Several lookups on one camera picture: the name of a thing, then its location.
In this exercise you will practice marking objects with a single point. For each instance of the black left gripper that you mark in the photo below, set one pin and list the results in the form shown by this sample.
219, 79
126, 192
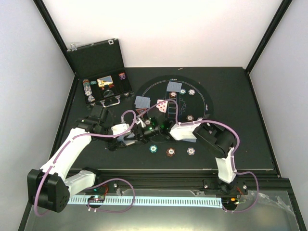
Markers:
115, 145

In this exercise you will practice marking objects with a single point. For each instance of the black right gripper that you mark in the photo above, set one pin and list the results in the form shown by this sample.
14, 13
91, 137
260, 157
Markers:
138, 131

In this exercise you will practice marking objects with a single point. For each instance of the orange chips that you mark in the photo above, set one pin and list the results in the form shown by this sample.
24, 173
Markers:
172, 95
147, 122
190, 118

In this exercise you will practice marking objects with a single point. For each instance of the blue backed card deck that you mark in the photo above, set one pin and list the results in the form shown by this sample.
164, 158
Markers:
127, 140

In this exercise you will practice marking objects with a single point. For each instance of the face up hearts card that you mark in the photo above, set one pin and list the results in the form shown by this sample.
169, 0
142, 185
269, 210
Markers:
162, 105

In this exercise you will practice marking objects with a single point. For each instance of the green poker chip stack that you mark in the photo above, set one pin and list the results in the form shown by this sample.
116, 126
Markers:
153, 148

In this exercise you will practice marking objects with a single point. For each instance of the orange poker chip stack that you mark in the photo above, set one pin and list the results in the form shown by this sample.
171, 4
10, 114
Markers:
170, 152

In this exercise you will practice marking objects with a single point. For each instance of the blue green fifty chips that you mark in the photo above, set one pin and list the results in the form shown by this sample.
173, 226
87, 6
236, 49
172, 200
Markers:
182, 91

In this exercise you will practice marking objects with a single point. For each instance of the blue white chips small blind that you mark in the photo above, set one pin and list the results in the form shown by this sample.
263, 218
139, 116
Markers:
191, 92

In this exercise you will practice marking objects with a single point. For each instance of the red triangular dealer button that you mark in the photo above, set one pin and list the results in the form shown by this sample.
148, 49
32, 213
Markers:
140, 110

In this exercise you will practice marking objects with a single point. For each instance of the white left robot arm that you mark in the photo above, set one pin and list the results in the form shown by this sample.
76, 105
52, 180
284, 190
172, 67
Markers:
49, 187

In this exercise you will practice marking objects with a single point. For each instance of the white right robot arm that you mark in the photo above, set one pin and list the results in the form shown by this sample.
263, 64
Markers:
217, 138

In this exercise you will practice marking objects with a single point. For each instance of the round black poker mat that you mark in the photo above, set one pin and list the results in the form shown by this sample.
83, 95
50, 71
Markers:
198, 105

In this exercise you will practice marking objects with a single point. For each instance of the blue white poker chip stack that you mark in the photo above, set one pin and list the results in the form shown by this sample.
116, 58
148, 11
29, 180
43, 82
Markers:
190, 151

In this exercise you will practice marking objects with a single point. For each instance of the purple chips in case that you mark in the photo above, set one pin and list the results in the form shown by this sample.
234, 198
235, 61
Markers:
122, 76

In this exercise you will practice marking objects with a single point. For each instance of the chip row in case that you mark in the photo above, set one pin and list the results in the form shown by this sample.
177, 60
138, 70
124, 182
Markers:
88, 91

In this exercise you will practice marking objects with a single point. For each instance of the card box in case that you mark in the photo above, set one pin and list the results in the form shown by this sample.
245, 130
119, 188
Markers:
105, 81

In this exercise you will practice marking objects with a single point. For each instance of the black aluminium poker case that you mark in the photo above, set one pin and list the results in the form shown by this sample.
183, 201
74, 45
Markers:
100, 59

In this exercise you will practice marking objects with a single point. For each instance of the white slotted cable duct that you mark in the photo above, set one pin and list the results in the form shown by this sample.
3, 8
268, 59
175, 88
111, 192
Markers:
210, 202

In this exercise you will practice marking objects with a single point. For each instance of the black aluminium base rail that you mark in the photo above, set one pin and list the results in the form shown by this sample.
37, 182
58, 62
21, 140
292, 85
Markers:
196, 180

